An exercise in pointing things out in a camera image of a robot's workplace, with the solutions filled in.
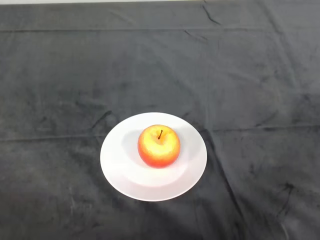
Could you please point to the black velvet table cloth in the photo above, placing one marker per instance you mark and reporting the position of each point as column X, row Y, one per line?
column 225, row 75

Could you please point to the red yellow apple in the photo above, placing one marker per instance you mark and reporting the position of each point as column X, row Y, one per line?
column 158, row 150

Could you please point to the white round plate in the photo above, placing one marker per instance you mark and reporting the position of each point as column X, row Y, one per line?
column 140, row 182

